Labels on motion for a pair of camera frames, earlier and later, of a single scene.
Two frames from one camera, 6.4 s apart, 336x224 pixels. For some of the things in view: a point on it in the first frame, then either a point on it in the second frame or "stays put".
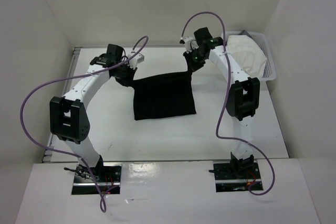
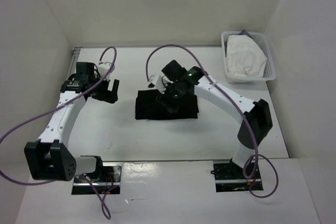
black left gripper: [129, 80] → [108, 96]
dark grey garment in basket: [244, 32] stays put
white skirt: [247, 54] stays put
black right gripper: [192, 66] → [165, 99]
